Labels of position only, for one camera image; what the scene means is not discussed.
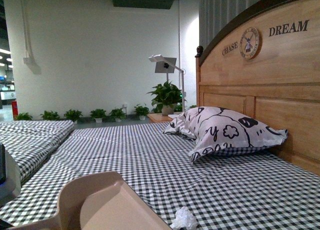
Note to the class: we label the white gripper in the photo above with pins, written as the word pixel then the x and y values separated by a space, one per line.
pixel 10 184

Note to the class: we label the grey tablet on stand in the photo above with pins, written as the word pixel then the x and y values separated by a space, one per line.
pixel 163 67

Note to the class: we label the beige plastic dustpan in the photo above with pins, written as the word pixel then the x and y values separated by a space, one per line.
pixel 100 201

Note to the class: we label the large potted green plant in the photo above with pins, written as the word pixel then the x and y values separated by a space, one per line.
pixel 166 97

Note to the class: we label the folded checkered blanket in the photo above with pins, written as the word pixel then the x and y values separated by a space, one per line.
pixel 31 142

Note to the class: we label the black white checkered bedsheet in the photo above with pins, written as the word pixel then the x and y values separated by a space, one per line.
pixel 257 191

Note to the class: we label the wooden bed headboard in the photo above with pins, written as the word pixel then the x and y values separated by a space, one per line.
pixel 265 63

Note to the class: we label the white floor lamp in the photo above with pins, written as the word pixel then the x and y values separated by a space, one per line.
pixel 159 58

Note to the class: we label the red fire extinguisher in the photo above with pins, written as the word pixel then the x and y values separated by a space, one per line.
pixel 14 107

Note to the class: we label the white tissue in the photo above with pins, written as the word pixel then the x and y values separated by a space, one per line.
pixel 184 219

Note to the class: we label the far wooden nightstand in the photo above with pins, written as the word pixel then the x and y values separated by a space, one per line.
pixel 158 118

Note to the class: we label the small potted plant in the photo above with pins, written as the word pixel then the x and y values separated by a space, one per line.
pixel 24 116
pixel 141 111
pixel 50 115
pixel 117 114
pixel 98 115
pixel 73 115

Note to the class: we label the black white patterned pillow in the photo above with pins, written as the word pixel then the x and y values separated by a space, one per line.
pixel 223 132

